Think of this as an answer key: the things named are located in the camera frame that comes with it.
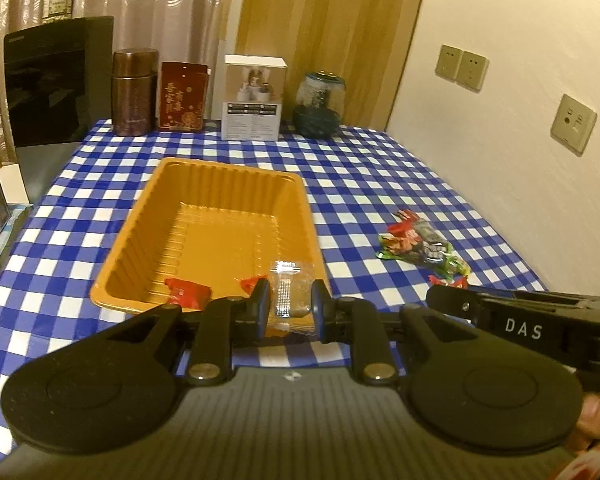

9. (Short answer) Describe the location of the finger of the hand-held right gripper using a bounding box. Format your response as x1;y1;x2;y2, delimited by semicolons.
425;284;486;326

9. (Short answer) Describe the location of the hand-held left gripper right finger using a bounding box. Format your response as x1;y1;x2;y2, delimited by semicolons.
311;279;461;387

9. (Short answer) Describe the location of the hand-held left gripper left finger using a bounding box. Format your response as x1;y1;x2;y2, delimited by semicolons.
102;277;272;387

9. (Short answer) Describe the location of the red twisted candy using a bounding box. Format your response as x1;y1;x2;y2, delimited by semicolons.
427;274;470;289

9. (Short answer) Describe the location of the small red candy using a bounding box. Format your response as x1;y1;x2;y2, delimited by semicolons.
239;274;268;297

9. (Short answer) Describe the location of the clear candy packet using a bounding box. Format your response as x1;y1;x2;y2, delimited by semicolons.
269;260;316;336

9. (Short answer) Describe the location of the dark clear snack packet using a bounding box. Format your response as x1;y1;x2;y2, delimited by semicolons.
410;222;453;263

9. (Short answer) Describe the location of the red candy packet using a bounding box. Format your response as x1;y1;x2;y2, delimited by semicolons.
164;277;212;309

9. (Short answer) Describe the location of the green red snack packet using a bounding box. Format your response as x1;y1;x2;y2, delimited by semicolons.
377;232;416;260

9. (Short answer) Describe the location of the orange plastic tray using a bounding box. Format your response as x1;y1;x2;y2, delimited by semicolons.
90;156;329;317

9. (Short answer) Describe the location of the blue white checkered tablecloth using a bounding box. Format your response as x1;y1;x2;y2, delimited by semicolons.
0;119;551;461

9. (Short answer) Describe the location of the glass jar dark green base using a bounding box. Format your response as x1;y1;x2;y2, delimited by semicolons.
292;71;347;138

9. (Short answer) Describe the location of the white product box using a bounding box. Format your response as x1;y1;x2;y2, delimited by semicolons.
221;55;287;142

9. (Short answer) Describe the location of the red gold patterned box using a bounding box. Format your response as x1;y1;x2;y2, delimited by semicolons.
159;61;211;133

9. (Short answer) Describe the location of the brown metal canister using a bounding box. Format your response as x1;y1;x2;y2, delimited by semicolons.
111;48;160;137

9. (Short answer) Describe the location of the light blue flat box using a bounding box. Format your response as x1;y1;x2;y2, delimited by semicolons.
0;203;33;281

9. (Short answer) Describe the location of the small white box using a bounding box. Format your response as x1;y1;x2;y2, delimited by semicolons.
0;162;31;206

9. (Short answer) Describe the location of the black appliance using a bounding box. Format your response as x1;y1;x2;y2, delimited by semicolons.
2;16;116;202

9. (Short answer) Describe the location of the sheer patterned curtain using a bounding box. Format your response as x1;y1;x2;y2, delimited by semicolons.
0;0;251;171

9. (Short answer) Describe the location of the jar with yellow lid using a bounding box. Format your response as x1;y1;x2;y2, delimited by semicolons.
42;0;76;23

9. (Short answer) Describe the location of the beige wall socket plate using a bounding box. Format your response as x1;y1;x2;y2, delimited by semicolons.
551;93;598;156

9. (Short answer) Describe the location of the beige wall power outlet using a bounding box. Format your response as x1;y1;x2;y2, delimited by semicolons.
455;51;490;92
435;44;463;81

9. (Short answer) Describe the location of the wooden wall panel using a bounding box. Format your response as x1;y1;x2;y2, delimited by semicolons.
235;0;431;131

